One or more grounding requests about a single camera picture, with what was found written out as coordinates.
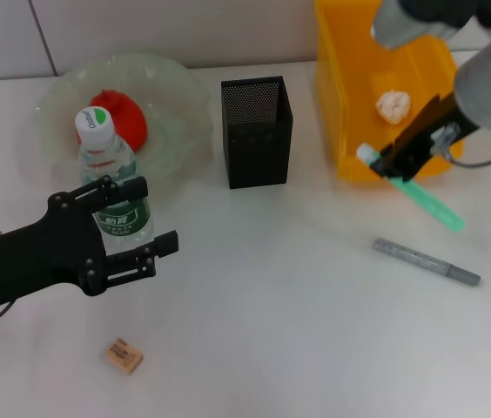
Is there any black mesh pen holder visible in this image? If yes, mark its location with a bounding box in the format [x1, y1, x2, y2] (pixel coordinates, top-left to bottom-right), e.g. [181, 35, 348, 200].
[220, 75, 295, 190]

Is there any red-orange fruit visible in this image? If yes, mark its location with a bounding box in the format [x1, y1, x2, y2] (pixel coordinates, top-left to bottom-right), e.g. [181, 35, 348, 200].
[75, 88, 149, 154]

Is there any white paper ball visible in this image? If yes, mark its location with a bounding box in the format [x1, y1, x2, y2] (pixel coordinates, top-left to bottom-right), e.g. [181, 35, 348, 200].
[374, 88, 414, 125]

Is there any yellow plastic bin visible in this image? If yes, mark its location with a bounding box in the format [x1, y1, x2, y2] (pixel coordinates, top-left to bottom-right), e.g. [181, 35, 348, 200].
[313, 0, 467, 182]

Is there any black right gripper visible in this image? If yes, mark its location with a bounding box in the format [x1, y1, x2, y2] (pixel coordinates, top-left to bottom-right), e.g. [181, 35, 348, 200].
[378, 92, 481, 183]

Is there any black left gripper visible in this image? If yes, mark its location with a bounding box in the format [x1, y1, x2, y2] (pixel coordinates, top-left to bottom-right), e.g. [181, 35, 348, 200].
[0, 174, 181, 312]

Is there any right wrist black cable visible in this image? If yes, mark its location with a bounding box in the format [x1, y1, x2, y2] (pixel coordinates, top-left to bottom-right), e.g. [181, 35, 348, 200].
[443, 145, 491, 170]

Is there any tan rectangular eraser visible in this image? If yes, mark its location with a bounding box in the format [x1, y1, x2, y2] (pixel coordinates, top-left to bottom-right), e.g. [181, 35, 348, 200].
[98, 335, 145, 376]

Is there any mint green pen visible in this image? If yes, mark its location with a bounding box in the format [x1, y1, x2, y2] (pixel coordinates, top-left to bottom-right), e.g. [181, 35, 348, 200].
[356, 142, 467, 234]

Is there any clear bottle with green label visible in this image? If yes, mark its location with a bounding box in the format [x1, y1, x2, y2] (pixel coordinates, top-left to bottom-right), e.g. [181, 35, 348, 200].
[75, 105, 155, 254]

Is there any right wrist silver connector plug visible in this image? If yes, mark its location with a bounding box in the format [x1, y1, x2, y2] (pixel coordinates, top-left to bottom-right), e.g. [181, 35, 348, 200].
[430, 123, 461, 152]

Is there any grey marker pen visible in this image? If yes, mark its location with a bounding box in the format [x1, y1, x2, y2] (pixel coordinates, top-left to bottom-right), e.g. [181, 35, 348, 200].
[370, 237, 482, 289]

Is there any pale green glass fruit plate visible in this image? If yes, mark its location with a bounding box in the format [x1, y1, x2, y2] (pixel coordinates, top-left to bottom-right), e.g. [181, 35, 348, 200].
[35, 53, 214, 180]

